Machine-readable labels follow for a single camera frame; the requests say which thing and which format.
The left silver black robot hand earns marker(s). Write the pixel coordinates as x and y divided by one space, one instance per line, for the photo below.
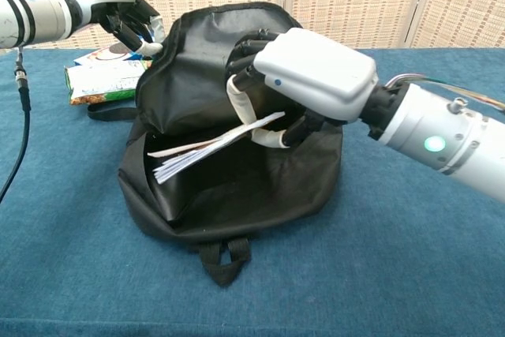
114 1

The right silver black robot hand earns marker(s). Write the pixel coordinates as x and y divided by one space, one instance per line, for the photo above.
315 72

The black fabric backpack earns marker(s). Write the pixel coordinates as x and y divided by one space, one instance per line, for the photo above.
244 195

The white paper booklet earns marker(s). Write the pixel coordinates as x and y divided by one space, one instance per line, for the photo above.
185 159

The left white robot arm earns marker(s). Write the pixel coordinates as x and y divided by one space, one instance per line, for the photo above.
39 13

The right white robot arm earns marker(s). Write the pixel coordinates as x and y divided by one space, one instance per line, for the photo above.
442 135

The blue pink cookie box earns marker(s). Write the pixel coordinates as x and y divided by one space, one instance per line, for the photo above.
102 55

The green white snack bag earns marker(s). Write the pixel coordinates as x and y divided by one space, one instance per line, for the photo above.
102 84

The blue felt table cover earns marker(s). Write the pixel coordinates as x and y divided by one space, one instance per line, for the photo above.
79 254

